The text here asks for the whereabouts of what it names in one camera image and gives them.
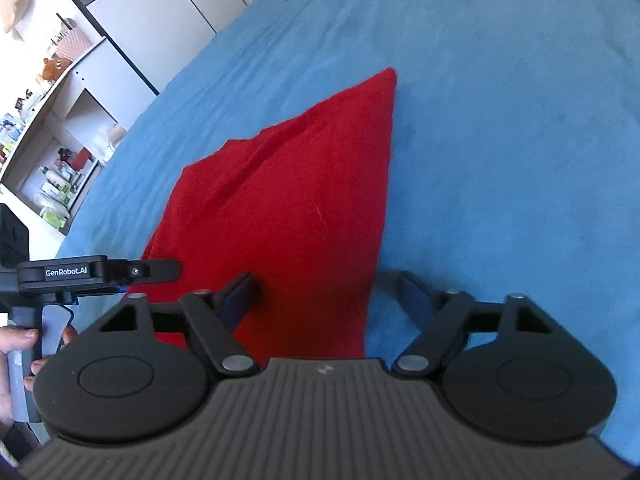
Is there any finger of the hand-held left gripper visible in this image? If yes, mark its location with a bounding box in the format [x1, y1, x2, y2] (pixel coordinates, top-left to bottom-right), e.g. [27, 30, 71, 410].
[107, 258, 182, 289]

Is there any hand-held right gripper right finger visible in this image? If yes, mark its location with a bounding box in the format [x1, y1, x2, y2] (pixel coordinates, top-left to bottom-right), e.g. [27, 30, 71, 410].
[391, 269, 554, 379]

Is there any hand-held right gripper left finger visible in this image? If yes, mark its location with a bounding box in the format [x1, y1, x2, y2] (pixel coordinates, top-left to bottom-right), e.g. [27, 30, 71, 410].
[99, 271, 261, 378]

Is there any red knit sweater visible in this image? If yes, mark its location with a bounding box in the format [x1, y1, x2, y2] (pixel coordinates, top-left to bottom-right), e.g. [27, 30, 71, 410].
[125, 67, 398, 361]

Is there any person's left hand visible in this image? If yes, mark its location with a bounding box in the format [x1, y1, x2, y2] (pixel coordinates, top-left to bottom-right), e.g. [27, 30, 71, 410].
[0, 326, 51, 422]

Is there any green plastic bag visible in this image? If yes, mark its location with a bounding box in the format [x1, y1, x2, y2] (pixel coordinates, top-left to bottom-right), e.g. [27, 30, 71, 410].
[41, 204, 71, 231]

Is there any brown teddy bear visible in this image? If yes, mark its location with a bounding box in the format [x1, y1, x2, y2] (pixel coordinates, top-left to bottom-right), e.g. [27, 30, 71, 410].
[40, 57, 68, 82]

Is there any white shelf unit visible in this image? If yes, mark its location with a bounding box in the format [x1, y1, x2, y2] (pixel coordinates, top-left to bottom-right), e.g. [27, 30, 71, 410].
[0, 35, 161, 238]

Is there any pink striped container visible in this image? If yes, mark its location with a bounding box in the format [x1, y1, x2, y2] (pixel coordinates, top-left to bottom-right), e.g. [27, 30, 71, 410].
[52, 19, 95, 63]

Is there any white and grey wardrobe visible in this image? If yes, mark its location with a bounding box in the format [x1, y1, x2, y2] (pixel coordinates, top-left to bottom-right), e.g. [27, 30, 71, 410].
[47, 0, 263, 96]

